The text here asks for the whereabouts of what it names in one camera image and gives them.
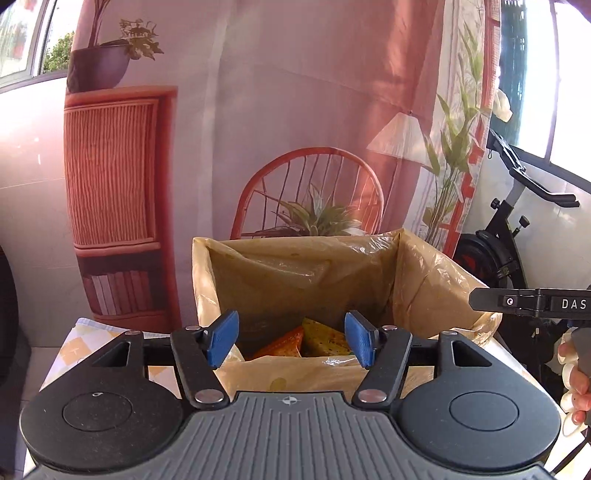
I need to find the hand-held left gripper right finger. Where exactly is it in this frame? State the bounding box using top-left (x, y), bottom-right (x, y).
top-left (345, 310), bottom-right (499, 411)

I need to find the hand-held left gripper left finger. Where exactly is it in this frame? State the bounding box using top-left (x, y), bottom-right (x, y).
top-left (88, 310), bottom-right (240, 411)

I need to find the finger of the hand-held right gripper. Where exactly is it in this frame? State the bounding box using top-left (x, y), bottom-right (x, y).
top-left (468, 288), bottom-right (550, 319)

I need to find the yellow-green snack packet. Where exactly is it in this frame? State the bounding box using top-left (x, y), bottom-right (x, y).
top-left (300, 318), bottom-right (357, 359)

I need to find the orange snack packet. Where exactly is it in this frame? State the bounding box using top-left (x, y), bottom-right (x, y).
top-left (250, 325), bottom-right (306, 361)

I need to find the plastic-lined cardboard box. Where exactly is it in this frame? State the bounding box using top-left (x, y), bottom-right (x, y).
top-left (191, 229), bottom-right (503, 408)

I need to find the person's right hand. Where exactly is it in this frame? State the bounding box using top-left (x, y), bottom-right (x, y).
top-left (557, 333), bottom-right (591, 437)

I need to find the black exercise bike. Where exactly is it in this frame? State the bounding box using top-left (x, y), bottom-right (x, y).
top-left (452, 129), bottom-right (581, 370)

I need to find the checkered floral tablecloth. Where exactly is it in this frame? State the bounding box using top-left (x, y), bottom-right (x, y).
top-left (28, 318), bottom-right (573, 478)

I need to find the white hanging cloth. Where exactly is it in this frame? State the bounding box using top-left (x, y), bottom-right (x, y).
top-left (491, 87), bottom-right (514, 124)

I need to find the grey washing machine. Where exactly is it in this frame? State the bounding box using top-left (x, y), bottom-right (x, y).
top-left (0, 244), bottom-right (20, 385)

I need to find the screened window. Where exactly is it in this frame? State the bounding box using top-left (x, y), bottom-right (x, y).
top-left (499, 0), bottom-right (591, 195)

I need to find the printed room backdrop cloth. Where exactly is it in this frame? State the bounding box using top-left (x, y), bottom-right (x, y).
top-left (64, 0), bottom-right (502, 329)

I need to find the sliding window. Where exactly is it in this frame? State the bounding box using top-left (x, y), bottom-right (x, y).
top-left (0, 0), bottom-right (80, 89)

